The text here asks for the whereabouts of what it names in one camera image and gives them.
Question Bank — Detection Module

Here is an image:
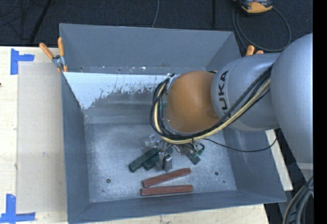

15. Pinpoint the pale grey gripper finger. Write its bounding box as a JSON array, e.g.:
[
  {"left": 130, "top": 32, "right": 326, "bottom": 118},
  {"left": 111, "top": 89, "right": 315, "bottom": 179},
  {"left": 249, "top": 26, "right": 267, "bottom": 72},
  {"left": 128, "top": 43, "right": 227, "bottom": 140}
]
[
  {"left": 143, "top": 135, "right": 165, "bottom": 152},
  {"left": 155, "top": 152, "right": 174, "bottom": 172}
]

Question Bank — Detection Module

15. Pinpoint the dark green flat block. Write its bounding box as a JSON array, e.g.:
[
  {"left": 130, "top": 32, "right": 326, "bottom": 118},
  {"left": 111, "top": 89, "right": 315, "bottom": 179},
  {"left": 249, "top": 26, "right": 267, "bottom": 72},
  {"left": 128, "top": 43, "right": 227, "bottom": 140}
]
[
  {"left": 128, "top": 148, "right": 161, "bottom": 173},
  {"left": 143, "top": 154, "right": 160, "bottom": 171}
]

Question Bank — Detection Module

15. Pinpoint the grey metal bin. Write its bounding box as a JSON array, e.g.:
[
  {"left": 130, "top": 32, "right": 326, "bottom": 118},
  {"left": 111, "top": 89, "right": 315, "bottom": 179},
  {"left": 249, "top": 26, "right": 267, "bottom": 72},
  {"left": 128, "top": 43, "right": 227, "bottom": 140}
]
[{"left": 58, "top": 23, "right": 287, "bottom": 224}]

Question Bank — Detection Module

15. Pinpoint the red-brown flat block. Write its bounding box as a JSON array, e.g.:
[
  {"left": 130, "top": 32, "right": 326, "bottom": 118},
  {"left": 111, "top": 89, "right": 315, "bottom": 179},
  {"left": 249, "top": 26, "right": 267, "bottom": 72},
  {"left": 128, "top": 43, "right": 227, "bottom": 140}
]
[
  {"left": 142, "top": 167, "right": 192, "bottom": 188},
  {"left": 139, "top": 184, "right": 194, "bottom": 196}
]

